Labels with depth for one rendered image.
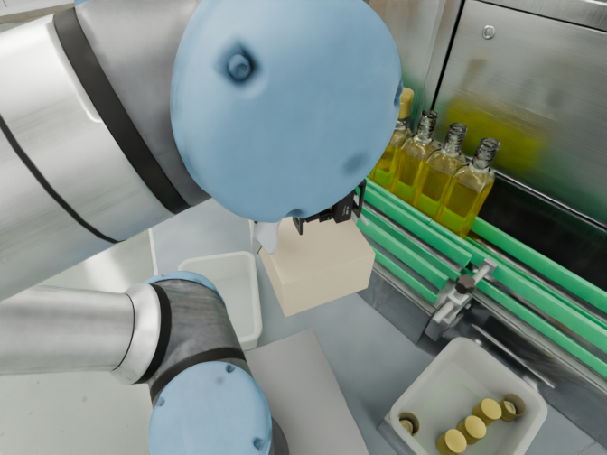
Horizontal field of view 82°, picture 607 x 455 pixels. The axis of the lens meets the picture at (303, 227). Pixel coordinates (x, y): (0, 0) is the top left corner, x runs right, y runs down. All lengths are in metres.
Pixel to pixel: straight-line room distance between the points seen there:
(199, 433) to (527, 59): 0.71
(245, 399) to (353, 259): 0.19
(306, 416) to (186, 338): 0.26
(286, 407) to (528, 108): 0.65
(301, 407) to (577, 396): 0.47
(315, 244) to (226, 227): 0.58
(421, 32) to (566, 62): 0.29
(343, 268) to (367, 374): 0.37
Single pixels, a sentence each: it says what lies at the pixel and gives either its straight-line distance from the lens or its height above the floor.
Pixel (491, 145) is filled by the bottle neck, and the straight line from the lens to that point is 0.64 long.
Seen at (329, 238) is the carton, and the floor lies 1.12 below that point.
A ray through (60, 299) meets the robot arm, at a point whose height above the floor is 1.17.
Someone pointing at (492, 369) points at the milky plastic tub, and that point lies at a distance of 0.76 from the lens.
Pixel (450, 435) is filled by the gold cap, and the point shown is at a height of 0.81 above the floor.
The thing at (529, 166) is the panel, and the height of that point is 1.06.
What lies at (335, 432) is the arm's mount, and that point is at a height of 0.85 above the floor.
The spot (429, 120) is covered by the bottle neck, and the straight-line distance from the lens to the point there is 0.68.
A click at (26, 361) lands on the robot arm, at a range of 0.41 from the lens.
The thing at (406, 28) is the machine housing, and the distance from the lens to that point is 0.88.
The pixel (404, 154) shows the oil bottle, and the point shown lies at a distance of 0.71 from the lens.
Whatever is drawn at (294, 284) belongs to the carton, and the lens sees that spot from 0.41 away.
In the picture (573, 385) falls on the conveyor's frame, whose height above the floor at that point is 0.84.
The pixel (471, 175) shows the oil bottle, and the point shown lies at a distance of 0.66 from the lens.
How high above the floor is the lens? 1.46
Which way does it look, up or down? 47 degrees down
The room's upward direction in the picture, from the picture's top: straight up
